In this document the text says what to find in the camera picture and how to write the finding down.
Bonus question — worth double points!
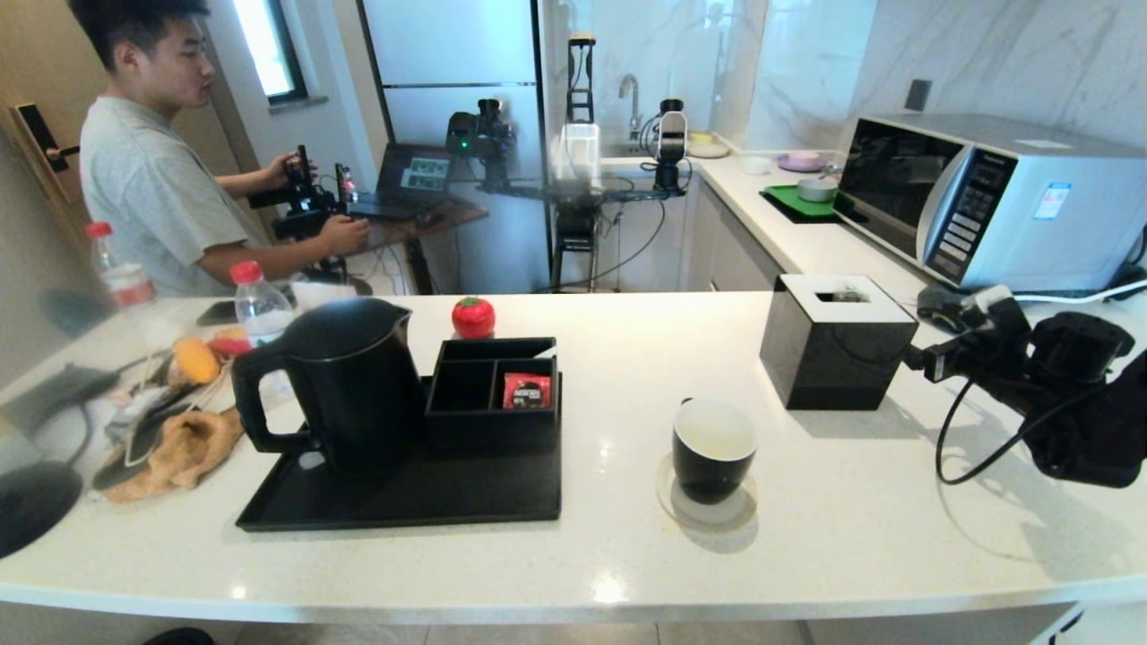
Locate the black electric kettle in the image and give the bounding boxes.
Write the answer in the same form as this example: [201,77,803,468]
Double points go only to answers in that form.
[231,297,427,476]

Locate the grey oven mitt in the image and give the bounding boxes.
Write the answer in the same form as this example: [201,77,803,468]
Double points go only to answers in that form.
[916,284,987,334]

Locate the black tissue box white lid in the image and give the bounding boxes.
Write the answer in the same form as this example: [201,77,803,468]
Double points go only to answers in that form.
[758,273,919,411]

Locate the silver microwave oven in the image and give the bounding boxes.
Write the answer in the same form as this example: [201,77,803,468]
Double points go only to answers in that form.
[832,112,1147,293]

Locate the green tray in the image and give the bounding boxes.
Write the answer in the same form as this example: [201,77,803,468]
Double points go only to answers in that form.
[758,184,843,225]

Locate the white kitchen cabinet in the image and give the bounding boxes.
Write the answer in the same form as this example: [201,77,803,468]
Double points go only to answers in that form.
[686,179,791,293]

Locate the black mug white inside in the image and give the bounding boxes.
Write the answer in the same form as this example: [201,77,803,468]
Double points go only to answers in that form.
[671,397,758,504]

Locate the white round coaster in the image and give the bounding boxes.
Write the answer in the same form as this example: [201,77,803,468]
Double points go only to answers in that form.
[655,452,758,529]

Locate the black white robot device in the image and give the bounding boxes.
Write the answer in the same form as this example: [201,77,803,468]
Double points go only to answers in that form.
[641,99,689,194]

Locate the black metal stand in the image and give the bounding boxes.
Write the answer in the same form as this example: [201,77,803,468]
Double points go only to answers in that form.
[484,175,691,292]

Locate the chrome kitchen faucet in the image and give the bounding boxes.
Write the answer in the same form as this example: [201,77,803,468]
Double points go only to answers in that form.
[617,73,642,142]

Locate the red coffee sachet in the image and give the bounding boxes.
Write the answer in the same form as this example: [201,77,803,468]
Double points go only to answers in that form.
[502,372,552,411]

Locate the white plastic rack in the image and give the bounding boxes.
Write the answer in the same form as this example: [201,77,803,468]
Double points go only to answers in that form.
[560,124,601,185]

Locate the black compartment organizer box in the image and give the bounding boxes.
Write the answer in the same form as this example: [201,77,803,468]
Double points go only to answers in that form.
[423,338,561,453]

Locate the red tomato-shaped timer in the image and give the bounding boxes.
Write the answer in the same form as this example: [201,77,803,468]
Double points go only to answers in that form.
[451,297,496,341]

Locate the brown wooden desk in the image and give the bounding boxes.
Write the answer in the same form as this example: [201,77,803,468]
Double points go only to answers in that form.
[358,199,489,295]

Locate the black device with green light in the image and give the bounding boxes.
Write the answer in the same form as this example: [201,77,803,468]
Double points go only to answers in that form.
[446,99,516,191]

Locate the black serving tray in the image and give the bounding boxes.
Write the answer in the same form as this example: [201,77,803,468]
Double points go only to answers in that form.
[235,376,564,533]

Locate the black laptop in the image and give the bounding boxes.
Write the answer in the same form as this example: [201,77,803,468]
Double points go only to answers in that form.
[349,143,458,220]

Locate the grey refrigerator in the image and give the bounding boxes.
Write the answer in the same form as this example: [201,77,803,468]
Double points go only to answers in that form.
[355,0,552,295]

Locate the black teleoperation controller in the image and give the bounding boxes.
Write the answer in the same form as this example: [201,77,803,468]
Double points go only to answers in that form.
[249,145,359,270]

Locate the clear water bottle red cap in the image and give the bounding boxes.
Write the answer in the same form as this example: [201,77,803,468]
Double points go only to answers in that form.
[85,221,158,310]
[228,261,297,346]

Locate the yellow toy corn cob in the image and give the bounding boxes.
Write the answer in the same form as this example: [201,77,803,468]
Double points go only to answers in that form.
[173,338,222,386]

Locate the brown crumpled cloth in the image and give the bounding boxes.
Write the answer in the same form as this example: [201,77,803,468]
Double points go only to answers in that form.
[94,408,247,503]

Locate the person in grey t-shirt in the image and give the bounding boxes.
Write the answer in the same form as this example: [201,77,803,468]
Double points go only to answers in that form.
[67,0,373,297]

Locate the teal chair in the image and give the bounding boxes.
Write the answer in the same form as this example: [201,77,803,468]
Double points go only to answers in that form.
[40,287,117,341]

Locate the grey folded cloth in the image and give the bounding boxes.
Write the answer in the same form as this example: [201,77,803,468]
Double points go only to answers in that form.
[0,363,122,431]

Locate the black round flat object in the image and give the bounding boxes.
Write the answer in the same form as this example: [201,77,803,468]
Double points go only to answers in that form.
[0,460,83,561]

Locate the white power cable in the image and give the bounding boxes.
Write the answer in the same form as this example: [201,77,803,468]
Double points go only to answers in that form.
[1013,278,1147,305]

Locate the black microwave cable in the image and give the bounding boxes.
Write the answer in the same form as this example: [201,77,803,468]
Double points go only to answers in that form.
[1107,224,1147,289]

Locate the window with dark frame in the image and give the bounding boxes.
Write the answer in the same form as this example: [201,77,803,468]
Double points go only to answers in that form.
[229,0,308,107]

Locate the black thin cable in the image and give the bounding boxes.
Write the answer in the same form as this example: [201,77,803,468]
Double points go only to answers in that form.
[54,403,96,467]

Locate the black door lock handle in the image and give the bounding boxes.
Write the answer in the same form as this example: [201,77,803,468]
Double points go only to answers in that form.
[11,103,80,176]

